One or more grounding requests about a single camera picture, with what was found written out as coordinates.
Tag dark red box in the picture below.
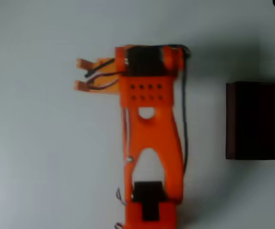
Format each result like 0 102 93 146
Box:
225 81 275 160

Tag red white servo wires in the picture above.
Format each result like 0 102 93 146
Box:
88 73 131 229

